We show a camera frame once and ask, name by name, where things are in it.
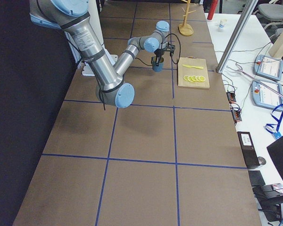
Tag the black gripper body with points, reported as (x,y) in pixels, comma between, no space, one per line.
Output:
(158,53)

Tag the blue cup yellow inside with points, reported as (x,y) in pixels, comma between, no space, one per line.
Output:
(157,68)

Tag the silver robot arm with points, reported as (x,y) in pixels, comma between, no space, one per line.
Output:
(73,17)

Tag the wooden cup rack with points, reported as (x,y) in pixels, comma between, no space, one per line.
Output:
(184,28)

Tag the white paper cup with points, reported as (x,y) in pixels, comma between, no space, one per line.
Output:
(222,25)

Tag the wooden cutting board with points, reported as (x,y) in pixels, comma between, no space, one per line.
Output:
(182,71)

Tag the orange connector block far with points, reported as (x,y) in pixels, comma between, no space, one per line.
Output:
(231,97)

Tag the orange connector block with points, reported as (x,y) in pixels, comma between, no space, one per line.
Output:
(231,97)
(236,113)

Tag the orange connector block near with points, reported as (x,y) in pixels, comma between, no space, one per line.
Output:
(236,113)

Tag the teach pendant far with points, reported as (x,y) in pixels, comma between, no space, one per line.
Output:
(268,67)

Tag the teach pendant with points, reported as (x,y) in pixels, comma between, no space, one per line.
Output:
(264,97)
(268,67)

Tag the teach pendant near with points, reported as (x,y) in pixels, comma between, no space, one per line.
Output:
(264,97)

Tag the black box with label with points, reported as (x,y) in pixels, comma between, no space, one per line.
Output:
(248,150)

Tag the office chair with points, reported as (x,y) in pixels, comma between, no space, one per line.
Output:
(271,12)

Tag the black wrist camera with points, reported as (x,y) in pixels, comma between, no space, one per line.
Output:
(170,48)

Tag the aluminium frame post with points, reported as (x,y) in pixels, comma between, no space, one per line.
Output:
(250,5)

